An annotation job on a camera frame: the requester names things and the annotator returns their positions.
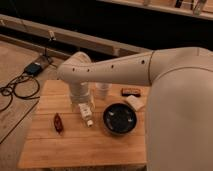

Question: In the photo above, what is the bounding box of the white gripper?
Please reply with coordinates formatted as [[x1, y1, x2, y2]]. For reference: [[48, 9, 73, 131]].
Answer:
[[79, 103, 93, 127]]

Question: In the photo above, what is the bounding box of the dark red pepper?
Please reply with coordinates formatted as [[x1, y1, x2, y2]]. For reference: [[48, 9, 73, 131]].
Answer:
[[53, 113, 63, 133]]

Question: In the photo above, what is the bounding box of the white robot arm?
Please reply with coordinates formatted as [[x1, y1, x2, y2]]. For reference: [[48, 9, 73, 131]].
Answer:
[[58, 47, 213, 171]]

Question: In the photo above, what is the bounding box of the dark round bowl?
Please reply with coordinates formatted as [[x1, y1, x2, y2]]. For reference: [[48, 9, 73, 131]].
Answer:
[[103, 103, 137, 135]]

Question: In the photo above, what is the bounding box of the wooden table board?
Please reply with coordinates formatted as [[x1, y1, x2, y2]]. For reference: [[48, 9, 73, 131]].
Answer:
[[18, 80, 146, 169]]

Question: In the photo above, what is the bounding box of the white cup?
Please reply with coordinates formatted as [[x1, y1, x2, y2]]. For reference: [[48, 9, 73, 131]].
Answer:
[[95, 83, 111, 99]]

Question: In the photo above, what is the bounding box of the dark rectangular block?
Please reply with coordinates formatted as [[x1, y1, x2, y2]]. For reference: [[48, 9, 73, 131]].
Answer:
[[121, 88, 141, 97]]

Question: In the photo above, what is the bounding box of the white sponge block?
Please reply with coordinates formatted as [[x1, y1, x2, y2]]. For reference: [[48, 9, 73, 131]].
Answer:
[[125, 95, 144, 111]]

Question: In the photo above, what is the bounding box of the black power box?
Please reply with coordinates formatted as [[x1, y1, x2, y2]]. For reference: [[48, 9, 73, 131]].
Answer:
[[24, 55, 53, 76]]

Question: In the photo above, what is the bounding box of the black floor cables left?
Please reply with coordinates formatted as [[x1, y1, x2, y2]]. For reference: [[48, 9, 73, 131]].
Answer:
[[0, 73, 41, 113]]

